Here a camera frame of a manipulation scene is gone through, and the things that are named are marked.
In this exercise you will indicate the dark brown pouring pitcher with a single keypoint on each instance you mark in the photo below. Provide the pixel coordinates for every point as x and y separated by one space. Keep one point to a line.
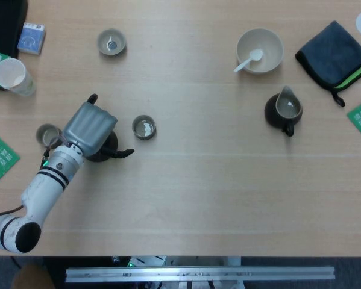
270 111

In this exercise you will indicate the white plastic spoon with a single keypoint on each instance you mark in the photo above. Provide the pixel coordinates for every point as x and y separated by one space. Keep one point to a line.
255 55

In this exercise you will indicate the blue white small box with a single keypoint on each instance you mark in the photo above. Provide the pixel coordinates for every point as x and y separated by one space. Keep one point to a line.
32 39

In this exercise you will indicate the wide grey teacup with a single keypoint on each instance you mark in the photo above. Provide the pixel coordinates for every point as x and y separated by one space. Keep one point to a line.
111 42

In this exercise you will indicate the black tray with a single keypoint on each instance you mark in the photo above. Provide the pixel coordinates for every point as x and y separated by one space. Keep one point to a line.
2 24

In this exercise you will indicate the beige bowl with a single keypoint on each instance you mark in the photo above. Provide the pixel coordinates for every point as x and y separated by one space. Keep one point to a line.
267 45

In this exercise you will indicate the white paper cup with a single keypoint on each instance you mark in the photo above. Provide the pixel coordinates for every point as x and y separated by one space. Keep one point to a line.
10 73

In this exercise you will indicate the black cast iron teapot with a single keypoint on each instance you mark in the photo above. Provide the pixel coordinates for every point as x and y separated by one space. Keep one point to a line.
112 141

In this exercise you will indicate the aluminium rail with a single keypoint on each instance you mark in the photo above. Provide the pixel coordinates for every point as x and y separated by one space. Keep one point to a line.
198 274

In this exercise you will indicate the small cup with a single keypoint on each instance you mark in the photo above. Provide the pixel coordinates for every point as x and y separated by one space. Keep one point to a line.
144 128

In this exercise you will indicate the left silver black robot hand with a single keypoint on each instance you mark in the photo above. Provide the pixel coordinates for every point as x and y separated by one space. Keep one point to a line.
89 129

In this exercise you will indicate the folded grey cloth green trim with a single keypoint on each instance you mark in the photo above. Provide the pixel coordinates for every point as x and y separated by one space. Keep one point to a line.
334 51

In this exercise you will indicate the brown round stool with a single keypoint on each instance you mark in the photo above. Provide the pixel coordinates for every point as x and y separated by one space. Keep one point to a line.
32 278

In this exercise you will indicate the tall grey teacup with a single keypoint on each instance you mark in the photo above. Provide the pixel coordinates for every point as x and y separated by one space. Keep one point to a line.
46 134

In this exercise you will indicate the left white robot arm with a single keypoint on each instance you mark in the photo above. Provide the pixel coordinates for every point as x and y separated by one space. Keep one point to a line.
44 186

